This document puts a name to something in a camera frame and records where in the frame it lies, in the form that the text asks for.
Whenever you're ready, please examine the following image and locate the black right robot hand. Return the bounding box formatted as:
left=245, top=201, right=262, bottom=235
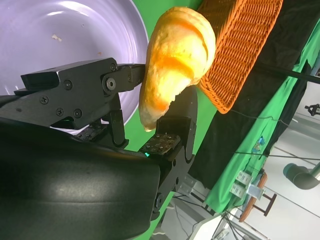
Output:
left=0, top=57, right=199, bottom=240

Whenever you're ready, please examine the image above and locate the ring-shaped orange swirl bread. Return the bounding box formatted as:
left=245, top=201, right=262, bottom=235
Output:
left=139, top=6, right=217, bottom=133

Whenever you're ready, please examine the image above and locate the pale lilac plate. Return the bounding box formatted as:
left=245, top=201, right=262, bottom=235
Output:
left=0, top=0, right=149, bottom=130

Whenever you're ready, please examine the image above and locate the orange wicker basket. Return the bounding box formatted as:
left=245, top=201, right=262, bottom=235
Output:
left=196, top=0, right=285, bottom=115

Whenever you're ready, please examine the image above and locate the green tablecloth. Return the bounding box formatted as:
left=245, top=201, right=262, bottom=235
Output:
left=119, top=0, right=221, bottom=240

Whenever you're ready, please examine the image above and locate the small labelled white box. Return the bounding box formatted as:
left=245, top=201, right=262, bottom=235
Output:
left=231, top=169, right=265, bottom=201

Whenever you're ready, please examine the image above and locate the green printed cloth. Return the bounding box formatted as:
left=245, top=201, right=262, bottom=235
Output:
left=204, top=19, right=320, bottom=216

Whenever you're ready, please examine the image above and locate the black pole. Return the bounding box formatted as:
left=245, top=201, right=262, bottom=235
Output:
left=259, top=62, right=320, bottom=85

